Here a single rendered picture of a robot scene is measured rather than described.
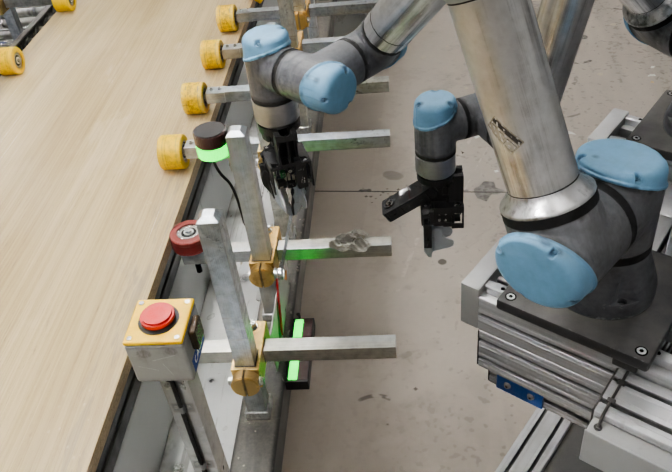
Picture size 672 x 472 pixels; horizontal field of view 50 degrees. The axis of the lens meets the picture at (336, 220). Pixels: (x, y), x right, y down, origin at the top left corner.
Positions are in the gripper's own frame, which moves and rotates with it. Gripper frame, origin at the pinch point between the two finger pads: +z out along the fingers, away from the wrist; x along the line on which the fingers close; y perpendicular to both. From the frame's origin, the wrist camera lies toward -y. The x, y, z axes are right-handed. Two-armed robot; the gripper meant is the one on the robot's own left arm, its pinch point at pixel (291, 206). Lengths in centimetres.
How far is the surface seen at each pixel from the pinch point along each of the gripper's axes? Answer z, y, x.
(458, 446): 101, -4, 36
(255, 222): 4.0, -3.4, -6.8
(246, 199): -1.5, -3.7, -7.5
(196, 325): -20, 44, -20
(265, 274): 15.0, -0.7, -7.3
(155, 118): 11, -66, -21
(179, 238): 10.1, -12.6, -21.7
